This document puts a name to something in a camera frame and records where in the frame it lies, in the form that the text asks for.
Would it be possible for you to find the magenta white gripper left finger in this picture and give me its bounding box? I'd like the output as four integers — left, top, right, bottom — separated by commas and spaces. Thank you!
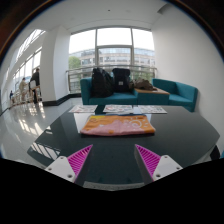
46, 145, 92, 183

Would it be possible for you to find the wooden sofa side table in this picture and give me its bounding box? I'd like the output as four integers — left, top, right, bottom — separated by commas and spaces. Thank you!
135, 88, 170, 95

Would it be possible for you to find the person in light clothes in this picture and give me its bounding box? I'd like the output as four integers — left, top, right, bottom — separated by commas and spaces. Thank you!
19, 77, 28, 101

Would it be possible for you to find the left paper sheet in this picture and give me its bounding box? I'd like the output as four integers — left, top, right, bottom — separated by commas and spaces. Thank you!
69, 105, 97, 113

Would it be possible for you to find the person in dark clothes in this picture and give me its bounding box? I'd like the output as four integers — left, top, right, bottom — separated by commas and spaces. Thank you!
30, 68, 40, 103

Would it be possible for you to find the teal sofa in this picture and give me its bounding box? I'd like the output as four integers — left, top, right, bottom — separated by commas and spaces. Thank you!
80, 77, 198, 112

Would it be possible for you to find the black backpack left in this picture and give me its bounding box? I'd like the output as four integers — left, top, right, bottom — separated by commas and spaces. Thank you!
92, 68, 113, 98

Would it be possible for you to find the metal balcony railing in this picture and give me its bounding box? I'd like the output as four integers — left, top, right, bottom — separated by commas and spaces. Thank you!
66, 64, 157, 94

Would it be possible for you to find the brown bag on sofa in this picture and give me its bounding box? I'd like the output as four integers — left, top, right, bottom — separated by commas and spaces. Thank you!
129, 78, 155, 91

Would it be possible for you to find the orange pink folded towel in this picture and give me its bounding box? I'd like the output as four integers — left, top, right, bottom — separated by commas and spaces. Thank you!
81, 114, 155, 136

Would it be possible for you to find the black backpack right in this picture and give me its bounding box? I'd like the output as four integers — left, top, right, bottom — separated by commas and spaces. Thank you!
112, 68, 130, 92

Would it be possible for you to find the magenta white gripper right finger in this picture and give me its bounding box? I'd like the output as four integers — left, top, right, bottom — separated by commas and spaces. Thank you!
134, 145, 182, 183

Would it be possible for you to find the black backpack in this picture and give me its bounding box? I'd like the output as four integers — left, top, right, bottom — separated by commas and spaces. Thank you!
112, 68, 130, 92
92, 68, 113, 98

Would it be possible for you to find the right paper sheet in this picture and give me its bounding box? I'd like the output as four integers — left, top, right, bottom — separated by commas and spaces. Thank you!
138, 105, 167, 114

